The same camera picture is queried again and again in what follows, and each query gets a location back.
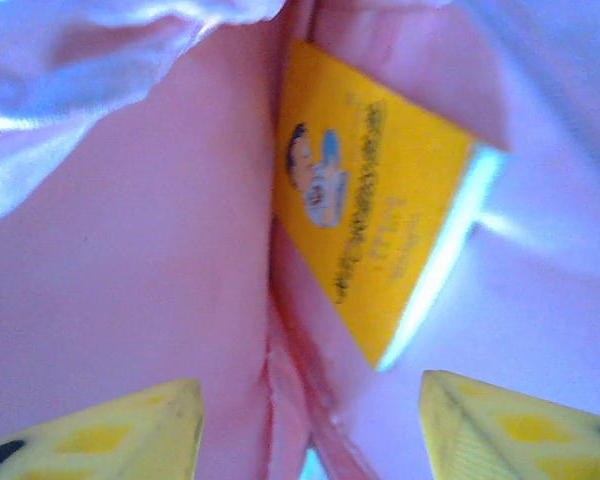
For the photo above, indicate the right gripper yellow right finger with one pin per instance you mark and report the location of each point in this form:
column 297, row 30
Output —
column 520, row 440

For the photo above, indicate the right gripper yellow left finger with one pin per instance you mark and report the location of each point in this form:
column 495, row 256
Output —
column 105, row 440

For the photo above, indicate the pink student backpack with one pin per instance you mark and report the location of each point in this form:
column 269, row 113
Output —
column 130, row 250

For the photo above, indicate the yellow cartoon cover book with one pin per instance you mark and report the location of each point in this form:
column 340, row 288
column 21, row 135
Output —
column 380, row 200

